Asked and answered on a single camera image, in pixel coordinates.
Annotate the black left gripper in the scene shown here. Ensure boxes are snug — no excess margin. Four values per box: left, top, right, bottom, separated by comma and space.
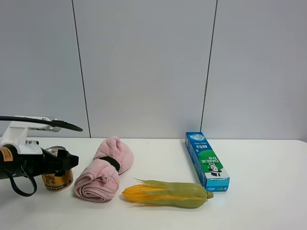
0, 144, 79, 180

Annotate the gold Red Bull can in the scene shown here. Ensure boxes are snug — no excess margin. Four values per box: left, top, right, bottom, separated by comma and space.
42, 146, 73, 192

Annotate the rolled pink towel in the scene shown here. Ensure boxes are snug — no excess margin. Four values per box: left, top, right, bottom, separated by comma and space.
74, 136, 134, 203

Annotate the black towel band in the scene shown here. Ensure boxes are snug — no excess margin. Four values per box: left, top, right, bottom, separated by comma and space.
100, 156, 120, 172

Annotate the toy corn cob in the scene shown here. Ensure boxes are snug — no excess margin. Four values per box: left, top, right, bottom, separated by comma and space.
122, 180, 214, 208

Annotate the Darlie toothpaste box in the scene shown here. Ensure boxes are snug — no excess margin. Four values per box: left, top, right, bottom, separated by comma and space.
185, 132, 230, 192

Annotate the black camera cable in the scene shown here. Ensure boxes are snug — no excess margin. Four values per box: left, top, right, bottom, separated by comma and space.
0, 115, 83, 132

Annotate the black looped cable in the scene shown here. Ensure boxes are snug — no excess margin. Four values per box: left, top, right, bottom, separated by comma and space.
6, 161, 38, 197

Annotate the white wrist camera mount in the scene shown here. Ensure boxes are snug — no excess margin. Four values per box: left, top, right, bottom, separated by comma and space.
0, 115, 61, 155

